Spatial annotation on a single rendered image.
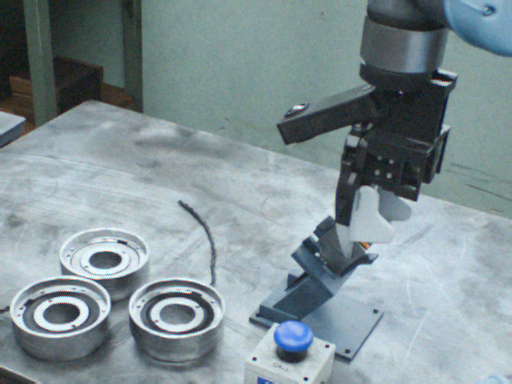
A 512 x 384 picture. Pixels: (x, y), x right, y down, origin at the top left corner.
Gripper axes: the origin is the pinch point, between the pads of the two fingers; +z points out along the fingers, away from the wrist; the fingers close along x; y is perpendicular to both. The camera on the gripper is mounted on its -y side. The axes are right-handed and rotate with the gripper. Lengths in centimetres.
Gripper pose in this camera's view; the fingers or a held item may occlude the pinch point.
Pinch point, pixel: (349, 237)
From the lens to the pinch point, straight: 85.9
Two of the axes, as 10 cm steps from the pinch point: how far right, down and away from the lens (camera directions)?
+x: 4.9, -4.6, 7.4
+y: 8.7, 3.2, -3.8
